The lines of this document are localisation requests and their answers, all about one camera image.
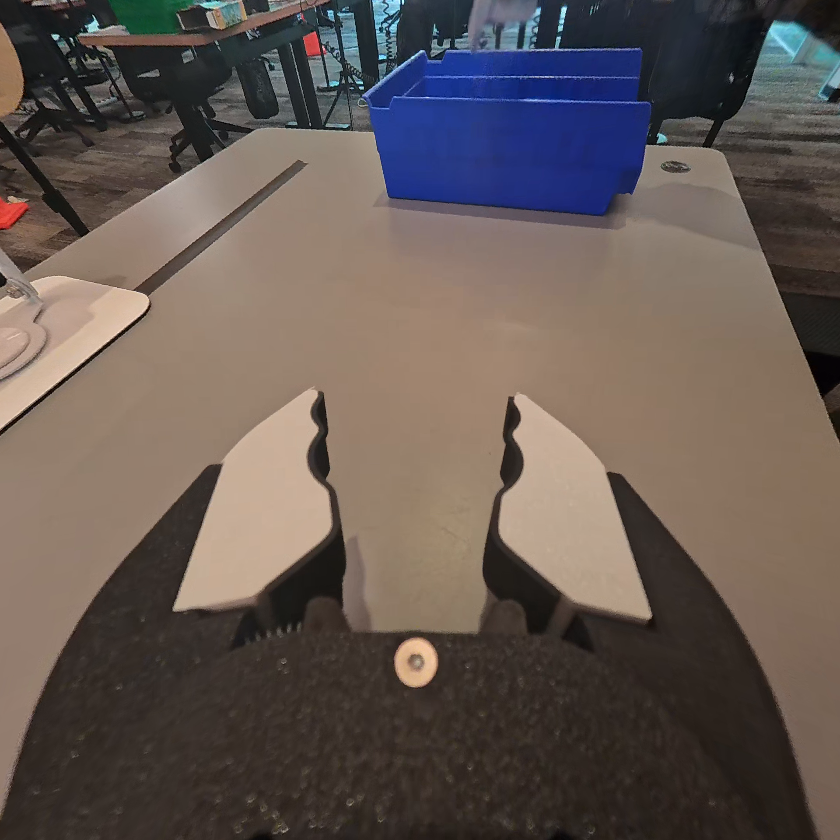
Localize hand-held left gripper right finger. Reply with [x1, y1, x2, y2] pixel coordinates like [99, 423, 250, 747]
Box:
[483, 392, 654, 636]

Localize blue plastic bin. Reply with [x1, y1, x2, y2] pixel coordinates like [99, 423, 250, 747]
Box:
[363, 48, 652, 216]

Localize black bag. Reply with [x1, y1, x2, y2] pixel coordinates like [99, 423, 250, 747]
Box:
[235, 58, 280, 120]

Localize green plastic bin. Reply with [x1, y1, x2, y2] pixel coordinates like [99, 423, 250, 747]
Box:
[108, 0, 191, 35]

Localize black tripod stand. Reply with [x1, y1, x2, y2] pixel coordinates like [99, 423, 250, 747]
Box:
[318, 0, 368, 129]

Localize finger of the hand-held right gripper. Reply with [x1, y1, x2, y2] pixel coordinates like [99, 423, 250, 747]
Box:
[468, 0, 536, 52]

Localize black swivel office chair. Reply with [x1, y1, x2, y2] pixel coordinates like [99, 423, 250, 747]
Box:
[112, 46, 253, 173]

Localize black office chair seat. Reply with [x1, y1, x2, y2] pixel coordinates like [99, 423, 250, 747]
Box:
[784, 292, 840, 395]

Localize black chair with thin legs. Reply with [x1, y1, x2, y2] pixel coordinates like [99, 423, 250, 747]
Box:
[558, 0, 769, 148]

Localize wooden top office desk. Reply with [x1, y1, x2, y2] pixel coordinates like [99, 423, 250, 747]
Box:
[79, 0, 336, 129]

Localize small printed cardboard box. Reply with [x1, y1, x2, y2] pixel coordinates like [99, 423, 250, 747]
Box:
[177, 2, 248, 32]

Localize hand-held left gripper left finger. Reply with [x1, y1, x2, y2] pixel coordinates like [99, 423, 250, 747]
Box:
[172, 388, 345, 631]

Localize black tripod leg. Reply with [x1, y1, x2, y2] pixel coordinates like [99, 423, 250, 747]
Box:
[0, 121, 89, 237]

